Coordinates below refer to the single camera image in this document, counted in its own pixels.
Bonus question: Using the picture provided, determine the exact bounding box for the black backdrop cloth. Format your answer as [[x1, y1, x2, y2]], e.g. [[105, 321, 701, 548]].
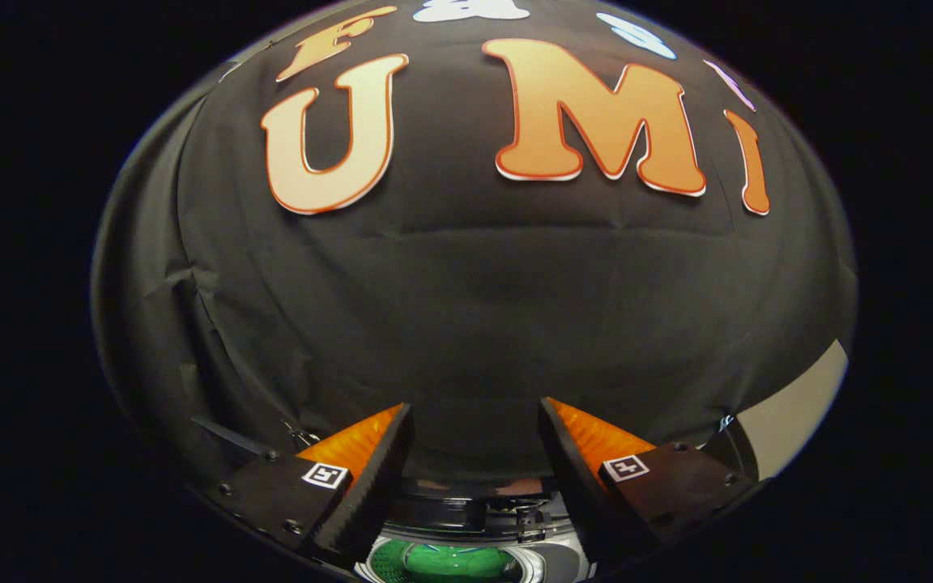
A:
[[91, 0, 858, 519]]

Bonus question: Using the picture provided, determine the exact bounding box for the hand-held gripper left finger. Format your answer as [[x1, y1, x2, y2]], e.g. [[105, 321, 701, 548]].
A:
[[201, 403, 416, 569]]

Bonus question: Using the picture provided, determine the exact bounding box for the grey washing machine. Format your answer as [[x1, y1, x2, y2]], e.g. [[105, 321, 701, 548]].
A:
[[353, 476, 597, 583]]

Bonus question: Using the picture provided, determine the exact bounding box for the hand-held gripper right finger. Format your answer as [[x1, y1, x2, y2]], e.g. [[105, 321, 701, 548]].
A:
[[536, 397, 760, 569]]

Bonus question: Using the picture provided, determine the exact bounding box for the green polo shirt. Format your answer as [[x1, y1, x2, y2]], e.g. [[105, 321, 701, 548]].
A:
[[373, 541, 526, 583]]

